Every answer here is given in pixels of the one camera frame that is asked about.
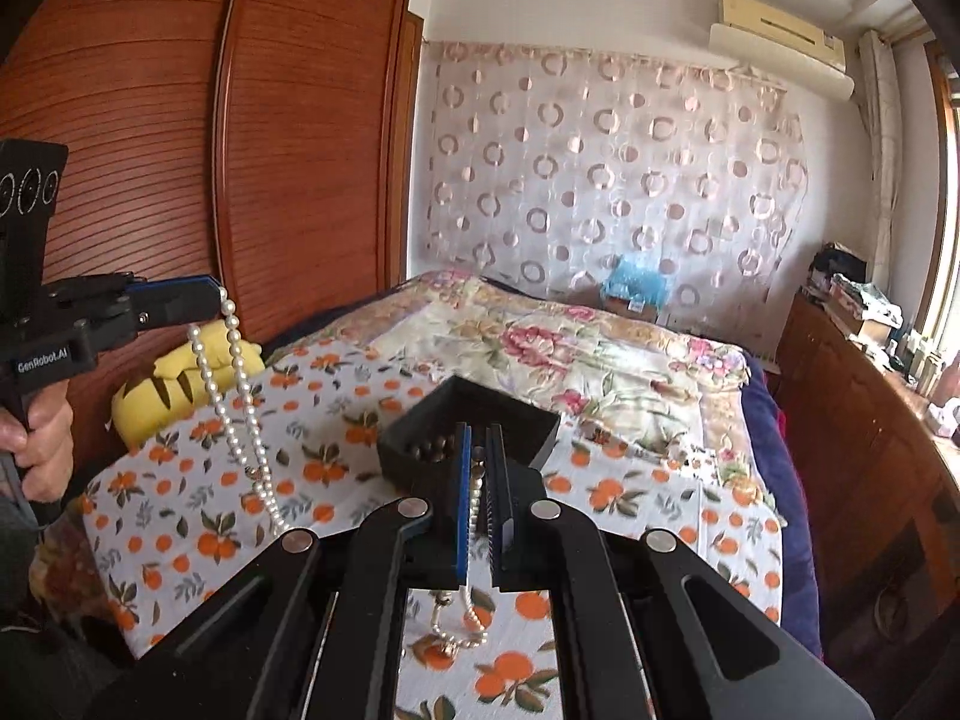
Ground orange-print cloth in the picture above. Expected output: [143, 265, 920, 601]
[79, 337, 788, 720]

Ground white pearl necklace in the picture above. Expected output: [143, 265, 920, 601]
[187, 297, 492, 662]

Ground black square box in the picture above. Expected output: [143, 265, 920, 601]
[375, 375, 562, 497]

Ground wooden slatted wardrobe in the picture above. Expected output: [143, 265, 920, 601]
[0, 0, 425, 470]

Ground person's dark trousers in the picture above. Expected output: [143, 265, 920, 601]
[0, 495, 130, 720]

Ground small cardboard box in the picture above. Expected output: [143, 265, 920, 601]
[600, 292, 665, 325]

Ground pile of dark clothes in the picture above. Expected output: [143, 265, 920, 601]
[808, 240, 871, 295]

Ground window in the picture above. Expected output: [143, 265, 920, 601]
[924, 37, 960, 365]

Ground blue plastic bag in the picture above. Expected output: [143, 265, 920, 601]
[604, 253, 673, 308]

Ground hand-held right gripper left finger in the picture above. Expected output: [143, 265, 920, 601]
[90, 426, 472, 720]

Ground dark blue blanket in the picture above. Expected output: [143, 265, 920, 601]
[741, 349, 823, 661]

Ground circle-patterned sheer curtain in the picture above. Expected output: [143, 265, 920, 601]
[416, 41, 811, 332]

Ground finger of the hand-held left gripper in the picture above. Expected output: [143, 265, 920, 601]
[90, 300, 224, 350]
[82, 274, 226, 310]

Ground floral quilt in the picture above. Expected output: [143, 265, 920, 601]
[262, 270, 781, 533]

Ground long wooden cabinet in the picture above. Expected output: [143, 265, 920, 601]
[776, 292, 960, 691]

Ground dark wooden bead bracelet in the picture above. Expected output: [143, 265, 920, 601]
[386, 431, 458, 463]

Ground cream air conditioner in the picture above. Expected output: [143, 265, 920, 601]
[709, 0, 856, 102]

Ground yellow plush toy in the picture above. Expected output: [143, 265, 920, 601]
[111, 319, 265, 448]

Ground person's left hand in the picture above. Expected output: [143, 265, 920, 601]
[0, 382, 77, 500]

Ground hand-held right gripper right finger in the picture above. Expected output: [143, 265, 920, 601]
[486, 424, 880, 720]

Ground row of small bottles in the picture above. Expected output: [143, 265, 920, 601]
[885, 330, 947, 400]

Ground pale window curtain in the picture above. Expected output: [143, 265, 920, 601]
[859, 30, 902, 280]

